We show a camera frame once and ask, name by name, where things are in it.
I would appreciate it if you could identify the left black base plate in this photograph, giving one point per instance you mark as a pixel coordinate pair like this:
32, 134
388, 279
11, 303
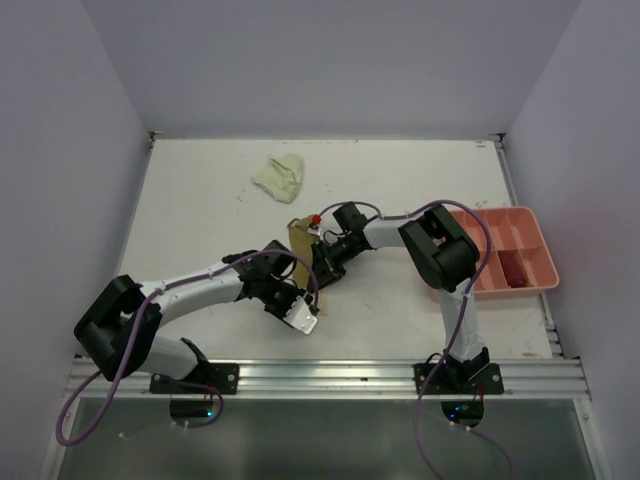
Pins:
221, 376

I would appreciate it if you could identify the aluminium mounting rail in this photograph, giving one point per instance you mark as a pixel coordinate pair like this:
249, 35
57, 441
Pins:
529, 379

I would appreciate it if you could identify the dark red rolled underwear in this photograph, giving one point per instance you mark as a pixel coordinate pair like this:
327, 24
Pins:
513, 272

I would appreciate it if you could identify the pale green underwear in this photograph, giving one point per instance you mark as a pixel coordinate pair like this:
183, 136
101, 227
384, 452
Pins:
282, 177

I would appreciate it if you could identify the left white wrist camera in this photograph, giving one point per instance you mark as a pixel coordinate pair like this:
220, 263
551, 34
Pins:
300, 317

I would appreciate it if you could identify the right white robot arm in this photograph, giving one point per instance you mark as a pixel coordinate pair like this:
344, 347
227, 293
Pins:
446, 259

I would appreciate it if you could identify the pink divided tray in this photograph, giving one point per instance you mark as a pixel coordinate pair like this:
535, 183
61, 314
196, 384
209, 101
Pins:
515, 229

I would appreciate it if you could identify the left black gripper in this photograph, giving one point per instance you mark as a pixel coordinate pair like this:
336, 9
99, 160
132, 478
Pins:
295, 293

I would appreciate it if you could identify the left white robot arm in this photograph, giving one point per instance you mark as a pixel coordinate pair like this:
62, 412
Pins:
120, 330

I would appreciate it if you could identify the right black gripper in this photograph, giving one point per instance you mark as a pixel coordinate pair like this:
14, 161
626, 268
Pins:
327, 269

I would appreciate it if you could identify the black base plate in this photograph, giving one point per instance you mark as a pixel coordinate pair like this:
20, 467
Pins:
221, 376
476, 376

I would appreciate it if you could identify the olive and cream underwear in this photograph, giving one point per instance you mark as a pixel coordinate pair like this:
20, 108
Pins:
301, 238

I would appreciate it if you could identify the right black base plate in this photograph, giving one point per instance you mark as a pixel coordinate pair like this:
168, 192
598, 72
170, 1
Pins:
476, 376

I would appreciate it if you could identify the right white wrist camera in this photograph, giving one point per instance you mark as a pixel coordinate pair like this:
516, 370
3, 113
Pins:
315, 225

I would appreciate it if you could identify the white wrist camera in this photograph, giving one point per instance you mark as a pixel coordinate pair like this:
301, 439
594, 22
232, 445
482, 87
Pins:
300, 317
315, 225

